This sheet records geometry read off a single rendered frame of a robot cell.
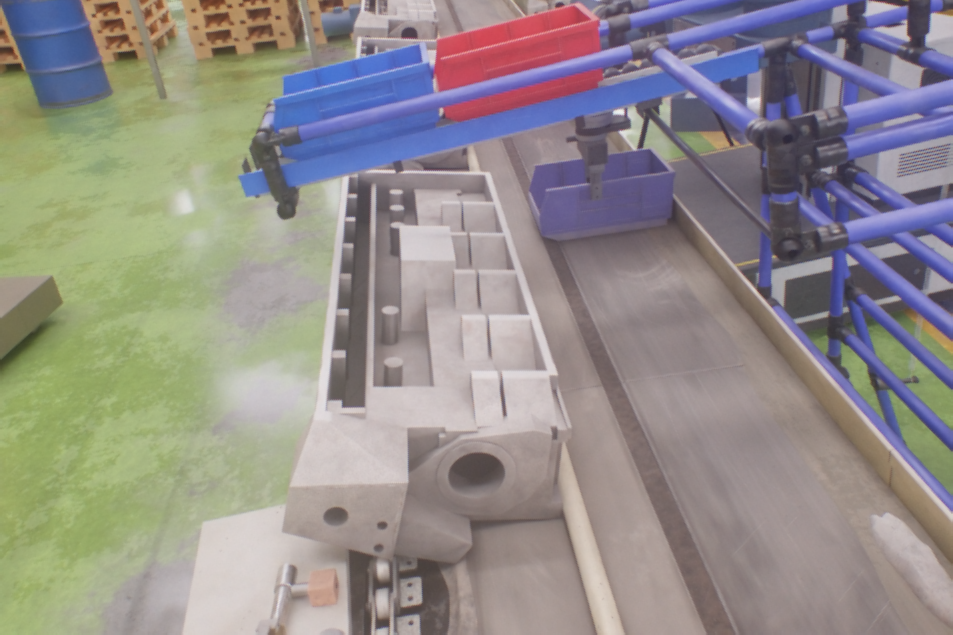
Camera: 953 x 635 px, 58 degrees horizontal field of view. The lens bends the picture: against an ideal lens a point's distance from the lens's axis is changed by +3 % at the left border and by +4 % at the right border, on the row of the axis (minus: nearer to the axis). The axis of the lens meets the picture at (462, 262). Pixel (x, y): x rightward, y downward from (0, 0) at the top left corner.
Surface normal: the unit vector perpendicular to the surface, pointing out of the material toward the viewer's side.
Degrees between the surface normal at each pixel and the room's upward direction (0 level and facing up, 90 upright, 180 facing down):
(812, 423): 2
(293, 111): 92
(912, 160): 90
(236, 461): 0
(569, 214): 92
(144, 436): 0
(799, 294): 90
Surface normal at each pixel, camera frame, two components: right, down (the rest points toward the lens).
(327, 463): 0.09, -0.44
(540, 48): 0.10, 0.47
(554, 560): -0.12, -0.88
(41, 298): 0.99, -0.05
